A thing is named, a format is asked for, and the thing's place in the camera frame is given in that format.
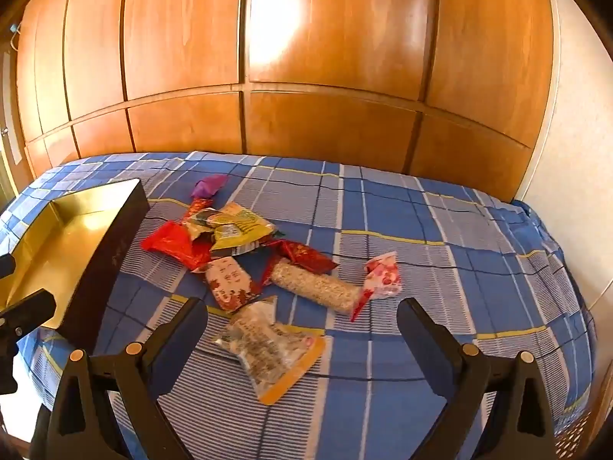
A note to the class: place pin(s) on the wooden door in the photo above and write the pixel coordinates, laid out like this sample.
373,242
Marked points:
9,105

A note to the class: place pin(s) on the dark red printed packet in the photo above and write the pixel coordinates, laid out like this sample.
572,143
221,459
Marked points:
306,254

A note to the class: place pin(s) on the blue plaid bed sheet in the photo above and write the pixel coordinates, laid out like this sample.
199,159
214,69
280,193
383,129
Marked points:
407,201

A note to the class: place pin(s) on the small red gold packet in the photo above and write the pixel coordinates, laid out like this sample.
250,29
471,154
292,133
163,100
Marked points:
194,211

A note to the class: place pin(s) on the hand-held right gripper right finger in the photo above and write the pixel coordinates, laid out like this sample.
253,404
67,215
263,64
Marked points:
421,335

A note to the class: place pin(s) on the olive yellow snack packet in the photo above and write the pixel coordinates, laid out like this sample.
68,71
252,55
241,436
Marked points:
234,247

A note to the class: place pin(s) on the clear cereal bar packet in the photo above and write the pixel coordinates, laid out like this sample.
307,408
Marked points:
311,287

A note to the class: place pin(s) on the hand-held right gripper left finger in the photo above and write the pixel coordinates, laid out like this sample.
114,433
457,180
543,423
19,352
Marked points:
182,330

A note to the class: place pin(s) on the wooden wardrobe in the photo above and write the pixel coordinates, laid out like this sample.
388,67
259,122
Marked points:
335,33

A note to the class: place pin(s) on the purple candy wrapper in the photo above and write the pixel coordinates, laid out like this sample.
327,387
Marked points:
208,186

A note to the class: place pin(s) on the plain red snack packet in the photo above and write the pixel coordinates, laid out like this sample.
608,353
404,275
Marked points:
172,244

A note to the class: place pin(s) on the pink white snack packet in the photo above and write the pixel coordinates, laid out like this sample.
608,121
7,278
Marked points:
383,275

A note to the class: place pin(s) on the black box with gold interior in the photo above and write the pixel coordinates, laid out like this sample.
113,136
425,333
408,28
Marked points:
119,249

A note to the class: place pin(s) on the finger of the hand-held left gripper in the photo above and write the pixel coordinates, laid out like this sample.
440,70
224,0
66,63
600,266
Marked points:
6,266
28,311

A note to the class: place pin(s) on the white red label packet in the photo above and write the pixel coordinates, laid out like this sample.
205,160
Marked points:
230,280

